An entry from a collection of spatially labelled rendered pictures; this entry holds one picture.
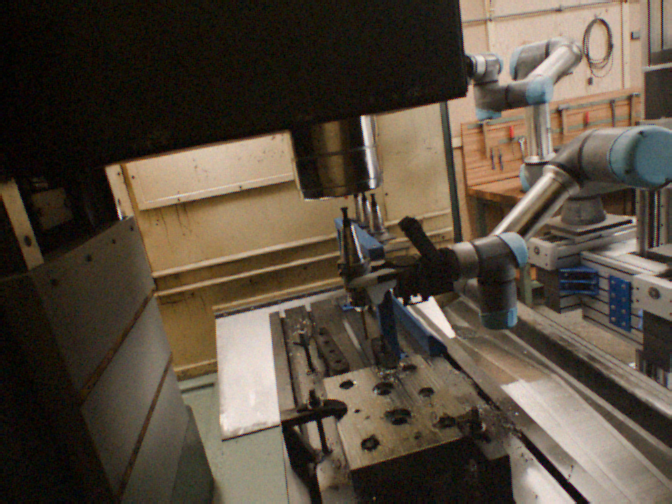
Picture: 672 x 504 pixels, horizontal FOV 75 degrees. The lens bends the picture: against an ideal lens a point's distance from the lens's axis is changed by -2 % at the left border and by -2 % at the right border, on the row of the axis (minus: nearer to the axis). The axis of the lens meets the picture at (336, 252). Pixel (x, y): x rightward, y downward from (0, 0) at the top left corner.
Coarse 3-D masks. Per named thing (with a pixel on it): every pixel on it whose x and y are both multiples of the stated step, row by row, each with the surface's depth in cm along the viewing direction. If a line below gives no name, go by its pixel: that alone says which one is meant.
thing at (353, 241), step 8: (352, 224) 83; (344, 232) 81; (352, 232) 81; (344, 240) 81; (352, 240) 81; (344, 248) 82; (352, 248) 81; (360, 248) 82; (344, 256) 82; (352, 256) 81; (360, 256) 82
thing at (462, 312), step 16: (464, 304) 197; (464, 320) 186; (480, 320) 180; (496, 336) 166; (512, 336) 162; (528, 352) 151; (576, 384) 129; (592, 400) 122; (608, 416) 115; (624, 416) 113; (624, 432) 109; (640, 432) 107; (640, 448) 104; (656, 448) 102; (656, 464) 99
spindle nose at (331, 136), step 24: (360, 120) 71; (288, 144) 75; (312, 144) 71; (336, 144) 70; (360, 144) 71; (312, 168) 72; (336, 168) 71; (360, 168) 72; (312, 192) 74; (336, 192) 72; (360, 192) 73
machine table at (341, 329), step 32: (288, 320) 157; (320, 320) 152; (352, 320) 147; (288, 352) 140; (352, 352) 126; (416, 352) 120; (448, 352) 117; (288, 384) 116; (320, 384) 113; (448, 384) 103; (480, 384) 101; (320, 448) 90; (512, 448) 81; (544, 448) 79; (288, 480) 83; (320, 480) 82; (512, 480) 74; (544, 480) 73; (576, 480) 71
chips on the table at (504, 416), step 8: (448, 368) 110; (464, 376) 106; (456, 384) 102; (472, 384) 103; (464, 392) 99; (496, 400) 94; (464, 408) 94; (496, 408) 94; (504, 416) 90; (512, 416) 89; (512, 432) 85; (520, 432) 85; (520, 440) 84; (504, 448) 81; (568, 480) 72; (568, 488) 72; (536, 496) 70
